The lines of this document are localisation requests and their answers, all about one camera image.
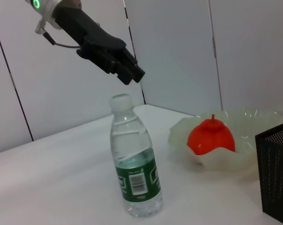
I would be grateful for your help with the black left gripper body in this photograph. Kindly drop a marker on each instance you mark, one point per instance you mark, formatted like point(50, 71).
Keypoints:
point(90, 35)

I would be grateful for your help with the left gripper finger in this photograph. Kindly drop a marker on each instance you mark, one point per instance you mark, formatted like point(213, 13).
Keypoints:
point(115, 69)
point(132, 66)

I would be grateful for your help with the clear green-label water bottle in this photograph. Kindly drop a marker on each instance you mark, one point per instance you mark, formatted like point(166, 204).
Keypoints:
point(132, 150)

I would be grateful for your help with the orange fruit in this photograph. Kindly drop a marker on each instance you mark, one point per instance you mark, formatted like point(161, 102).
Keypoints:
point(209, 138)

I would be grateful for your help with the pale green wavy fruit bowl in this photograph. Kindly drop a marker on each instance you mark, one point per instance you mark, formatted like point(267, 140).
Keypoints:
point(244, 131)

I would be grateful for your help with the black mesh pen holder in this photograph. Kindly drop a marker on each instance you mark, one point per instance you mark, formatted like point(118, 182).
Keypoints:
point(275, 168)

